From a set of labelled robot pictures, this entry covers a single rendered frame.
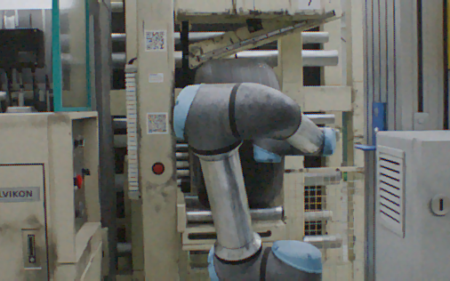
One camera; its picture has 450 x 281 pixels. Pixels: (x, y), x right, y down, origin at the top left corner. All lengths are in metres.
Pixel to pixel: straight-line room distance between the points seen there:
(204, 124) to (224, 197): 0.19
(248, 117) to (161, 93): 0.96
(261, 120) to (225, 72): 0.86
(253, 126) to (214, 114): 0.08
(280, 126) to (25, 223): 0.67
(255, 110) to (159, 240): 1.07
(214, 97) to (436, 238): 0.55
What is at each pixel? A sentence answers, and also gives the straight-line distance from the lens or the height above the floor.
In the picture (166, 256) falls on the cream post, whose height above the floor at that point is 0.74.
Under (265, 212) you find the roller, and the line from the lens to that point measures 2.07.
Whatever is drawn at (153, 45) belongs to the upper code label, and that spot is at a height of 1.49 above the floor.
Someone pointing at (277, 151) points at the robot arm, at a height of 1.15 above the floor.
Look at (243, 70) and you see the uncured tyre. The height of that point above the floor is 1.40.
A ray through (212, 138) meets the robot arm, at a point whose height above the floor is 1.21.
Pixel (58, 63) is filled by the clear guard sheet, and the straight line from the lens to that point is 1.46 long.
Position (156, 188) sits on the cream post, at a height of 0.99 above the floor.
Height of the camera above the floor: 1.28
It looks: 3 degrees down
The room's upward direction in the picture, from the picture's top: 1 degrees counter-clockwise
